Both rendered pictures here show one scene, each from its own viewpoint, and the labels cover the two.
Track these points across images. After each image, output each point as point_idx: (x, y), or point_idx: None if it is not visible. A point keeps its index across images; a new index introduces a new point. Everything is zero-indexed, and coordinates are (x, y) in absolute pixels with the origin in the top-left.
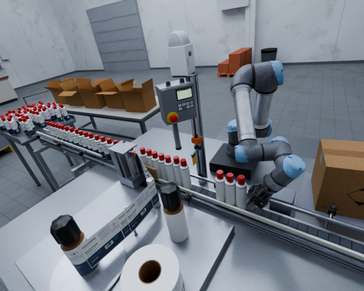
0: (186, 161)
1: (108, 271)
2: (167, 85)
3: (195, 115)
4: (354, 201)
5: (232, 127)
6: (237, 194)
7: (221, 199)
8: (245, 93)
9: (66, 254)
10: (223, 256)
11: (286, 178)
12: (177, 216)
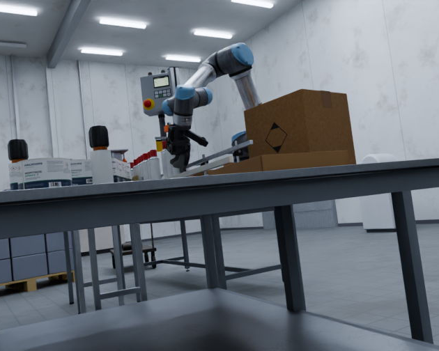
0: (155, 151)
1: None
2: (148, 74)
3: None
4: (272, 147)
5: (232, 136)
6: (171, 159)
7: (165, 177)
8: (202, 69)
9: (9, 168)
10: None
11: (175, 102)
12: (97, 153)
